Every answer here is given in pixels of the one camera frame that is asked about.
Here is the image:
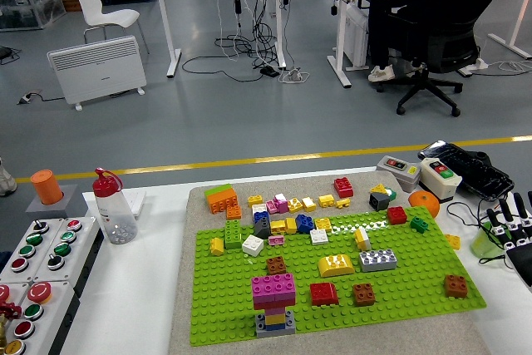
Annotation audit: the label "orange fruit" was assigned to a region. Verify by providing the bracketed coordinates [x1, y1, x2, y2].
[406, 190, 441, 218]

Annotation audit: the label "green studded baseplate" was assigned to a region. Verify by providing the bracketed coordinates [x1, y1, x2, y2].
[189, 204, 487, 347]

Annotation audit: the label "grey base brick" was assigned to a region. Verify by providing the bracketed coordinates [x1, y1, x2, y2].
[254, 311, 297, 338]

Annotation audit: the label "grey-brown table mat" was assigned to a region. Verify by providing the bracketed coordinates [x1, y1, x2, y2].
[168, 167, 492, 355]

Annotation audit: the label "tangled black cables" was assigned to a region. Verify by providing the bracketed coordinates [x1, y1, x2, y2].
[181, 0, 292, 81]

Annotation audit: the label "grey switch box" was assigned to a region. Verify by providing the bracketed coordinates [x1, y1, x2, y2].
[375, 154, 422, 193]

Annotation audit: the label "black office chair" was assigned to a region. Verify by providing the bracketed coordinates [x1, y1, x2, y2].
[373, 0, 515, 118]

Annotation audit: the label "white push-button box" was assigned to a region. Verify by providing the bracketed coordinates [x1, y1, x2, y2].
[0, 216, 66, 285]
[32, 215, 104, 302]
[0, 282, 30, 355]
[7, 279, 82, 355]

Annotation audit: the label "black plug with cord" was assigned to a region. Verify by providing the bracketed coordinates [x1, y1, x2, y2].
[446, 195, 532, 275]

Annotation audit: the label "pink square brick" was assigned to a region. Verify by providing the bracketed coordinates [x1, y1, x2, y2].
[272, 272, 298, 304]
[251, 274, 276, 305]

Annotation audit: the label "white computer case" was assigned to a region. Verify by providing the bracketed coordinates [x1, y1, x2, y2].
[343, 1, 370, 68]

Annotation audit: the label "clear storage crate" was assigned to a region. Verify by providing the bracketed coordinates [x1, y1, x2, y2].
[0, 0, 67, 32]

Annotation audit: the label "white and yellow brick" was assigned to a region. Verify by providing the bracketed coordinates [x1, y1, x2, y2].
[353, 226, 372, 252]

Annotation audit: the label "lime green flat brick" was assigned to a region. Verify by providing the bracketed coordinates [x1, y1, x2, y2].
[204, 183, 234, 197]

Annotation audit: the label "brown square brick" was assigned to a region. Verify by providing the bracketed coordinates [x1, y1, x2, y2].
[265, 255, 288, 276]
[352, 283, 377, 307]
[443, 274, 470, 299]

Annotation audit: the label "floor socket box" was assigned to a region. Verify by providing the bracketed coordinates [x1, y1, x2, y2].
[16, 89, 42, 106]

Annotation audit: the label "red sloped brick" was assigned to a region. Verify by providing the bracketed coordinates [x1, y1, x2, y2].
[309, 282, 340, 307]

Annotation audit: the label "large orange brick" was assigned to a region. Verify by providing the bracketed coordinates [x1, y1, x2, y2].
[206, 188, 241, 214]

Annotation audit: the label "black floor cable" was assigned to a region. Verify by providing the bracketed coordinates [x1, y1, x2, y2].
[0, 45, 22, 66]

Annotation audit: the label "orange cylinder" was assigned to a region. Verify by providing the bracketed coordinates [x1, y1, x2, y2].
[30, 169, 64, 206]

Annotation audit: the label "red valve handle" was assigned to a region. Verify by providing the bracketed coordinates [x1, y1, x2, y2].
[0, 303, 22, 322]

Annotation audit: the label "tall green brick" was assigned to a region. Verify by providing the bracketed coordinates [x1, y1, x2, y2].
[224, 219, 243, 250]

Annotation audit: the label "white wall switch plate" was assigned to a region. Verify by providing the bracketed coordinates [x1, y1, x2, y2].
[124, 189, 147, 219]

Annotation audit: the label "grey block holder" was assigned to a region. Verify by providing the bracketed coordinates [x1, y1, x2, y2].
[25, 183, 81, 218]

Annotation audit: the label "white panel heater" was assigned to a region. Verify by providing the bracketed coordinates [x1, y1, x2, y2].
[47, 36, 147, 111]

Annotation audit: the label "green plastic cup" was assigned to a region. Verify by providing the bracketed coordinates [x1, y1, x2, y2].
[470, 221, 506, 259]

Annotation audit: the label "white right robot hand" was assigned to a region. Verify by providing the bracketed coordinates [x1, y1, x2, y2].
[485, 190, 532, 289]

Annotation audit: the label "dark grey sloped brick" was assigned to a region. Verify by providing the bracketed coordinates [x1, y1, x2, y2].
[254, 218, 273, 239]

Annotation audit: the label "long grey brick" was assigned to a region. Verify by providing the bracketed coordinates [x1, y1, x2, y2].
[359, 249, 399, 273]

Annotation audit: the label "yellow curved brick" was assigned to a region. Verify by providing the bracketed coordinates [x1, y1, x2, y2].
[318, 253, 357, 278]

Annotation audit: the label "white switch box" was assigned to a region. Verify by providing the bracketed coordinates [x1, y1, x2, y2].
[417, 156, 463, 203]

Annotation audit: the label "large red brick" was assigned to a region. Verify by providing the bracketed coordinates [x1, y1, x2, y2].
[254, 300, 297, 311]

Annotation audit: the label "clear bottle red cap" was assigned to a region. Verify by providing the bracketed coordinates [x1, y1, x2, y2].
[91, 167, 139, 246]

